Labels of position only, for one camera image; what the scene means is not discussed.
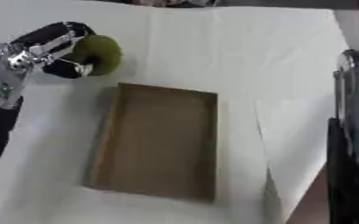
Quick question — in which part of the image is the brown cardboard box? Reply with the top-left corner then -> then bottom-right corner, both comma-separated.
88,82 -> 222,203

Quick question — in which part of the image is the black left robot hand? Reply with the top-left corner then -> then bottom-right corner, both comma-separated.
6,21 -> 99,80

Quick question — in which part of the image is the green toy fruit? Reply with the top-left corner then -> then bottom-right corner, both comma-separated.
61,34 -> 124,77

